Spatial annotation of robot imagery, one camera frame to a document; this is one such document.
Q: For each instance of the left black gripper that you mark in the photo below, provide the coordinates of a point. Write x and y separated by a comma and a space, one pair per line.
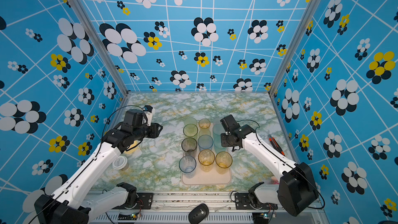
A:
155, 130

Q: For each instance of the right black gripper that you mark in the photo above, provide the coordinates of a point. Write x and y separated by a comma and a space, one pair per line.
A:
223, 139

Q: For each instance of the teal cup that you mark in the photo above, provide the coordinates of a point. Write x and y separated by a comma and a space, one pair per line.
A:
217, 130
218, 146

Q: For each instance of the amber cup back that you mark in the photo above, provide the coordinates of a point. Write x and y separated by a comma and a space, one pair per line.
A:
223, 161

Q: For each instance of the blue-grey translucent cup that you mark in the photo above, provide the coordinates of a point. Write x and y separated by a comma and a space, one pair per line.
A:
205, 142

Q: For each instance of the amber cup front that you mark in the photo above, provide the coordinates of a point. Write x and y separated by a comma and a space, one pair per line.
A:
206, 159

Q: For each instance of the small amber cup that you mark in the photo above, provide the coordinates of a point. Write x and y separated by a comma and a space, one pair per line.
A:
204, 123

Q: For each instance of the dark smoky cup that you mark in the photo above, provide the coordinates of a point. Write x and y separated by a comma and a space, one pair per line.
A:
189, 146

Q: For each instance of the pale green tall cup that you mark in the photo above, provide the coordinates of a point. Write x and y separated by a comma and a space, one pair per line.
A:
190, 120

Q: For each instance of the grey-blue clear cup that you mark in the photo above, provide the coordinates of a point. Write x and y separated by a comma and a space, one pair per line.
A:
187, 165

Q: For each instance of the green translucent cup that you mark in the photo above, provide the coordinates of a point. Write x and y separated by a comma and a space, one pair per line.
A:
191, 131

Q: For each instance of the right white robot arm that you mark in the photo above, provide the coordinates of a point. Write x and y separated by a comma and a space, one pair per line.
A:
296, 190

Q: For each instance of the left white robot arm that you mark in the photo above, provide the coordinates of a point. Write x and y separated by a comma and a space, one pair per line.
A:
68, 203

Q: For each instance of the beige plastic tray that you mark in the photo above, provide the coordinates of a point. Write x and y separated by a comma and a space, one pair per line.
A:
201, 178

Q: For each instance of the red black utility knife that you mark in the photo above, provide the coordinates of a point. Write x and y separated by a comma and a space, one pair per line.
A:
275, 145

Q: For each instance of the pink plush doll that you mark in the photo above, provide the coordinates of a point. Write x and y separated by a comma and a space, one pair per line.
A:
274, 180

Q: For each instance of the black computer mouse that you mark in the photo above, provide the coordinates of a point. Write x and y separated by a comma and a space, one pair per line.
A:
198, 214

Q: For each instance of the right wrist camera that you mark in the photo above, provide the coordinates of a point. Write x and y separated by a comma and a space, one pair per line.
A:
230, 125

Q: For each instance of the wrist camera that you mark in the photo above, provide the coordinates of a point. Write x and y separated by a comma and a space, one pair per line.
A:
230, 125
149, 111

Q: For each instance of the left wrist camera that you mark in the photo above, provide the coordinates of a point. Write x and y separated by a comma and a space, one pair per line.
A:
149, 111

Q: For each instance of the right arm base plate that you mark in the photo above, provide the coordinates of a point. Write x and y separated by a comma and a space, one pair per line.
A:
242, 202

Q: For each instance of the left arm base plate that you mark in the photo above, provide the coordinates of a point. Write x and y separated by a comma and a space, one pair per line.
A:
144, 202

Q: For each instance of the aluminium front frame rail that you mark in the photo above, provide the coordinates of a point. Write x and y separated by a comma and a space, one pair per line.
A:
174, 207

